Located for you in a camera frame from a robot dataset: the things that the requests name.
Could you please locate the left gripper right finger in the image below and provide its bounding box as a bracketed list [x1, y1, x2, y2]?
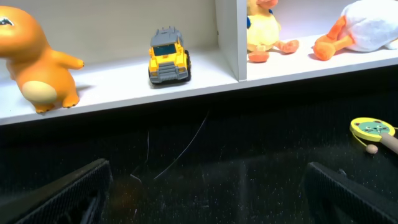
[303, 161, 398, 224]

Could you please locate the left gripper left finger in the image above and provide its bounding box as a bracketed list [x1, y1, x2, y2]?
[0, 157, 113, 224]

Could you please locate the yellow and green rattle drum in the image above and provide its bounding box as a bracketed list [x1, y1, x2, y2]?
[349, 116, 398, 156]

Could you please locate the grey and yellow toy truck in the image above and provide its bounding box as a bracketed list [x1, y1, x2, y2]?
[147, 26, 192, 85]

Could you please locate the white shelf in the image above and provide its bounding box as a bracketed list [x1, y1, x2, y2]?
[0, 0, 398, 127]

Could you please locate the orange dinosaur toy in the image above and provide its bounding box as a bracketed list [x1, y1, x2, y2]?
[0, 5, 85, 114]

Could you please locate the white plush duck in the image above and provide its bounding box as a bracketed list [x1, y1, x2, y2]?
[312, 0, 398, 62]

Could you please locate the yellow plush duck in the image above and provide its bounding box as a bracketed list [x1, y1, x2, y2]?
[246, 0, 300, 63]

